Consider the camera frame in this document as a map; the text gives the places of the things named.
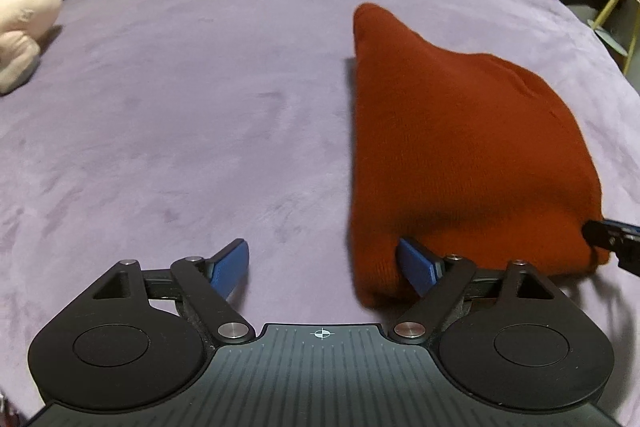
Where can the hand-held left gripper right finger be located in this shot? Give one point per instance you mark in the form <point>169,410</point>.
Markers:
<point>415,265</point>

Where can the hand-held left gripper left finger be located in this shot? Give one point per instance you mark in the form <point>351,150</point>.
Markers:
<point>230,265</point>

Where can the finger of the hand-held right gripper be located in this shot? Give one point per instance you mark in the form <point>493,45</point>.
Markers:
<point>612,238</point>

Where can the red knit sweater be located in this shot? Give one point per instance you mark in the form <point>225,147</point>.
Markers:
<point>465,147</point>

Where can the purple bed blanket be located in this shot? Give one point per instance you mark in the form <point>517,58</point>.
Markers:
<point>190,122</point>

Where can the yellow stand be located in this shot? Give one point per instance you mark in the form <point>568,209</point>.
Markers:
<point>612,7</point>

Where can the cream plush toy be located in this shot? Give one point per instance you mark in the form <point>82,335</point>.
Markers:
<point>22,27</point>

